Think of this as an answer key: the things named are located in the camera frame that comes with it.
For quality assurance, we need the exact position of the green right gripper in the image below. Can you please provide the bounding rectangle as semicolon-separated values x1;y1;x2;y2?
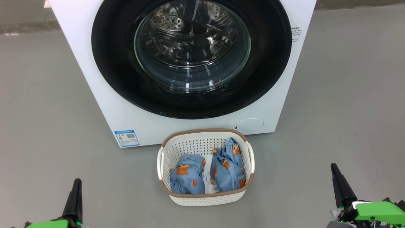
329;163;405;228

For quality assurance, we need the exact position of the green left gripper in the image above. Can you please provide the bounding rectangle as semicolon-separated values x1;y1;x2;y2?
25;178;83;228

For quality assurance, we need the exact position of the blue cartoon-print garment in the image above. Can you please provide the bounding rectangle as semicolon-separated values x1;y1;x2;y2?
170;154;206;195
210;137;246;192

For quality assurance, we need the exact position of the black-rimmed glass washer door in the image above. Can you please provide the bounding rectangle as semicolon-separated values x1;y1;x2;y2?
91;0;292;120

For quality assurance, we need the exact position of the white front-load washing machine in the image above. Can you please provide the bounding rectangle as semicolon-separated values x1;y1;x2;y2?
47;0;317;149

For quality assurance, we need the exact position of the washing machine steel drum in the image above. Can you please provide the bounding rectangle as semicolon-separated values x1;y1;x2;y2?
139;0;246;70

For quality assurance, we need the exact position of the blue energy label sticker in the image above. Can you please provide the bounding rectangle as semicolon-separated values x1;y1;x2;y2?
114;130;140;148

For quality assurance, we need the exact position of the round white filter cover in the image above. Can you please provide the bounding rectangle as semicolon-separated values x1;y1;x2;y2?
234;118;265;131

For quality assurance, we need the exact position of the white perforated laundry basket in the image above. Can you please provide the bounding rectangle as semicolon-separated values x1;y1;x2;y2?
157;128;255;206

